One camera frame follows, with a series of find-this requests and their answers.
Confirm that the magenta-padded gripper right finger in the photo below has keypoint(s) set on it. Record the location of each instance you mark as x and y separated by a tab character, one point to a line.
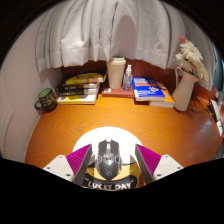
166	165

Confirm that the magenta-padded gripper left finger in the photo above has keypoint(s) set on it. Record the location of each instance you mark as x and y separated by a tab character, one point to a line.
59	166

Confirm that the grey black gaming mouse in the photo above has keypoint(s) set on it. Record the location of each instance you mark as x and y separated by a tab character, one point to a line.
108	158

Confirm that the white round printed mouse pad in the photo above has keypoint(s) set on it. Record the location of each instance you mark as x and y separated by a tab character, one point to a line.
106	133

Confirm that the orange book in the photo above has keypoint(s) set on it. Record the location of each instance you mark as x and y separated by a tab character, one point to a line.
166	101

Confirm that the dark mug with green inside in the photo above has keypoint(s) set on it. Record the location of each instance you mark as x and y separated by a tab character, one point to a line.
48	99

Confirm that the yellow book with white pages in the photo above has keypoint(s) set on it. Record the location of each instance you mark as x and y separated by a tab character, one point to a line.
76	99

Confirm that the white flat electronic device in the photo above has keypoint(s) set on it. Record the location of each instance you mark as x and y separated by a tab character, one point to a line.
216	111

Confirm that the cream ceramic jug vase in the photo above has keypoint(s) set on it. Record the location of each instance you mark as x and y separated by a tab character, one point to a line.
184	91

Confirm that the blue book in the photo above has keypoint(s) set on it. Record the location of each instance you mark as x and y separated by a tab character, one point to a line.
147	87

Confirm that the red book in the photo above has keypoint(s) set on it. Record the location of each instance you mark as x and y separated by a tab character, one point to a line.
116	93

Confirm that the yellow and black book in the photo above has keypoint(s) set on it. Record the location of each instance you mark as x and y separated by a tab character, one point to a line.
85	79

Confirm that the clear spray bottle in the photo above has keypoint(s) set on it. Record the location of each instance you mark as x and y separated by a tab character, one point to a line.
127	81

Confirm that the cream lidded tumbler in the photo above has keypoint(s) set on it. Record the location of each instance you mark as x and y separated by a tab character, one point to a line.
116	74

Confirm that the white curtain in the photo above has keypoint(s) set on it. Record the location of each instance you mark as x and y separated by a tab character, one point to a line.
116	30

